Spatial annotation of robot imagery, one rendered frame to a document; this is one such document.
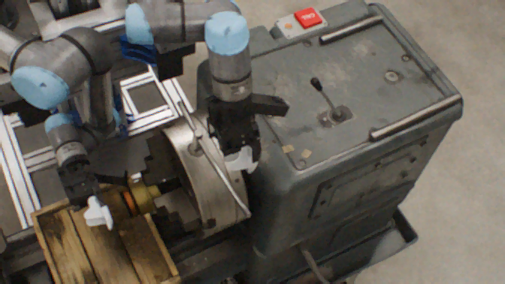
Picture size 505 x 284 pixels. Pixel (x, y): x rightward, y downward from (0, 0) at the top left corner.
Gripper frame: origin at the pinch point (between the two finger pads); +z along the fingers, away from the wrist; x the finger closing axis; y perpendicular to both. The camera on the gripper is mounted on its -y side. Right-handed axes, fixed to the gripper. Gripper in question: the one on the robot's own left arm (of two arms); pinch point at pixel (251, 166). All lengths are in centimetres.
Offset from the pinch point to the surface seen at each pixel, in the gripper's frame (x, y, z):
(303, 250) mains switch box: -13, -19, 53
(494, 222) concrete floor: -34, -137, 131
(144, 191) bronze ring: -23.1, 19.1, 16.8
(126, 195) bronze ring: -24.4, 23.4, 16.9
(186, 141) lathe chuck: -21.2, 6.6, 5.1
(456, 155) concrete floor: -70, -144, 119
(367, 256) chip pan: -18, -48, 80
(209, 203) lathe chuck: -10.1, 7.3, 16.0
